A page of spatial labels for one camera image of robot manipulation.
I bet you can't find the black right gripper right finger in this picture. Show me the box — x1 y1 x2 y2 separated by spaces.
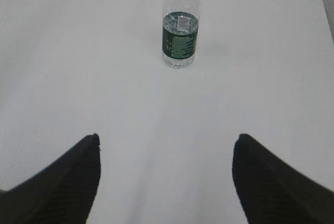
232 134 333 223

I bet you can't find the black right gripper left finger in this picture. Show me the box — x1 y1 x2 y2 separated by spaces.
1 134 101 223

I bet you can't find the clear water bottle green label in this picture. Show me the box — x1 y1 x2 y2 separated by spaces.
162 0 201 69

